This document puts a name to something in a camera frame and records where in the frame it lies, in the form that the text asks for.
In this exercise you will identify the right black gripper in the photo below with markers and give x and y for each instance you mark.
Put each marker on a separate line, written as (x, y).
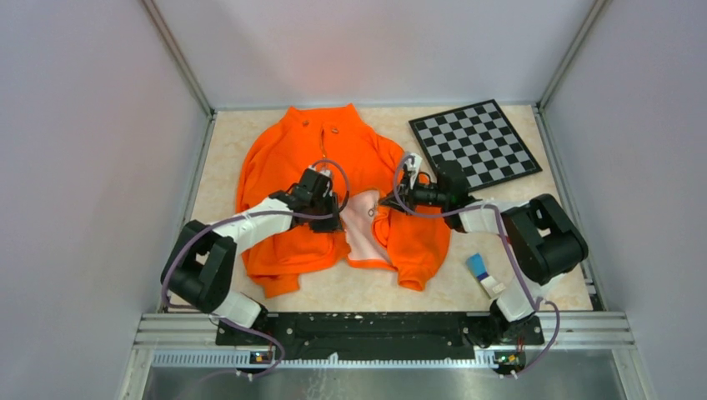
(408, 191)

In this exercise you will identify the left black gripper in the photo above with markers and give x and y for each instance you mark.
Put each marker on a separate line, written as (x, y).
(330, 225)

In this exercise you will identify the orange zip-up jacket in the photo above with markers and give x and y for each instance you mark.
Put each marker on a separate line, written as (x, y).
(375, 237)

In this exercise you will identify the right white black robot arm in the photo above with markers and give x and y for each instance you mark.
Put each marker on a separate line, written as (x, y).
(541, 242)

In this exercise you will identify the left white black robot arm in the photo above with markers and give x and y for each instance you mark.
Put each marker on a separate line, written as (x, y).
(200, 267)

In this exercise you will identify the blue and white box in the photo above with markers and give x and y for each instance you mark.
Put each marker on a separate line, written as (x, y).
(492, 286)

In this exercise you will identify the black and grey checkerboard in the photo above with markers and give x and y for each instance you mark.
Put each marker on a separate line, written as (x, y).
(480, 139)

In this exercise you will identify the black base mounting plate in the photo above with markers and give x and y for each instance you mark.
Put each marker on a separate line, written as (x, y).
(384, 336)

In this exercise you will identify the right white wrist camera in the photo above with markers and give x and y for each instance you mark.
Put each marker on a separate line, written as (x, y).
(412, 163)

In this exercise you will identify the aluminium frame rail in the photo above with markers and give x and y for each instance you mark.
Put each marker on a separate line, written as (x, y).
(585, 355)

